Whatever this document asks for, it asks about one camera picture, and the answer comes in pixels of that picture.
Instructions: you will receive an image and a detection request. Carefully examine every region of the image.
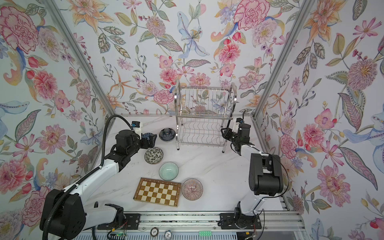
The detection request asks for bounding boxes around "steel wire dish rack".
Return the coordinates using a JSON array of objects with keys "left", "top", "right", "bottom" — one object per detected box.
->
[{"left": 174, "top": 83, "right": 237, "bottom": 153}]

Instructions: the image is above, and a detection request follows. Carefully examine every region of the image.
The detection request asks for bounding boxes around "blue patterned bowl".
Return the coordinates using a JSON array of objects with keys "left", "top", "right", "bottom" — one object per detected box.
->
[{"left": 142, "top": 133, "right": 157, "bottom": 141}]

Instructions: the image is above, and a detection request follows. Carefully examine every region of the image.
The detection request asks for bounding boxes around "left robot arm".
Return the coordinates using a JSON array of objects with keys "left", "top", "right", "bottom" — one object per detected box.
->
[{"left": 40, "top": 130, "right": 157, "bottom": 240}]

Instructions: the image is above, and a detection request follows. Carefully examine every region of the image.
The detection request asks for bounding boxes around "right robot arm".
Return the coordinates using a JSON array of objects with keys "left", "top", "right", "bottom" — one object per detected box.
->
[{"left": 221, "top": 118, "right": 284, "bottom": 224}]

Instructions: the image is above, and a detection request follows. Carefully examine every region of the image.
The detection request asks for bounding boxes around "dark petal pattern bowl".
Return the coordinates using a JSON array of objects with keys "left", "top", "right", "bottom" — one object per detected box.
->
[{"left": 159, "top": 128, "right": 176, "bottom": 142}]

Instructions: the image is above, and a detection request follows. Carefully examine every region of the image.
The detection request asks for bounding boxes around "mint green bowl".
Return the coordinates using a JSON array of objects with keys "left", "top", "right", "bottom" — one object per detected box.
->
[{"left": 159, "top": 162, "right": 179, "bottom": 181}]

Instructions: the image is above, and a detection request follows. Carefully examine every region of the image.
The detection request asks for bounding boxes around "wooden chessboard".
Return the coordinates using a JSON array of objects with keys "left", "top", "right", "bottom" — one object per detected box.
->
[{"left": 133, "top": 178, "right": 182, "bottom": 207}]

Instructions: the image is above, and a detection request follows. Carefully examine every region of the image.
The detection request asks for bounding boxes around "round gauge left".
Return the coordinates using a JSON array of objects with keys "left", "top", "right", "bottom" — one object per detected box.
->
[{"left": 150, "top": 227, "right": 159, "bottom": 238}]

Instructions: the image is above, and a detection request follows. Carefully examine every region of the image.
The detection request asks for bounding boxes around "round gauge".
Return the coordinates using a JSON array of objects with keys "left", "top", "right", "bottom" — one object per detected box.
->
[
  {"left": 150, "top": 227, "right": 159, "bottom": 238},
  {"left": 164, "top": 230, "right": 173, "bottom": 240}
]

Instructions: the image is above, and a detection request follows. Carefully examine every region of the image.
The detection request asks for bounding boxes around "round gauge right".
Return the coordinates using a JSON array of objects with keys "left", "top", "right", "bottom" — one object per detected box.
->
[{"left": 164, "top": 230, "right": 173, "bottom": 240}]

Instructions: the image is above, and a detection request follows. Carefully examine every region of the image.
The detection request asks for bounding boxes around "green connector block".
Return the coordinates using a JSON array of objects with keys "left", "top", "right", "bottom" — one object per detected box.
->
[{"left": 199, "top": 231, "right": 212, "bottom": 237}]

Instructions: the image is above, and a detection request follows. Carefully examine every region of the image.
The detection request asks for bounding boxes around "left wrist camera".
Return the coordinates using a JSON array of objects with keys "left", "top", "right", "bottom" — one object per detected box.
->
[{"left": 131, "top": 121, "right": 142, "bottom": 139}]

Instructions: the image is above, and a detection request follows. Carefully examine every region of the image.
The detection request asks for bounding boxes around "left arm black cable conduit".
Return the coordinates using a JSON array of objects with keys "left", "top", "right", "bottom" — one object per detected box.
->
[{"left": 41, "top": 114, "right": 134, "bottom": 240}]

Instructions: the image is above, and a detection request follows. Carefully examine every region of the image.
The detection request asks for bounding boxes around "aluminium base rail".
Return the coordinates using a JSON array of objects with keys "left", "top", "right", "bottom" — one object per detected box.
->
[{"left": 74, "top": 211, "right": 305, "bottom": 233}]

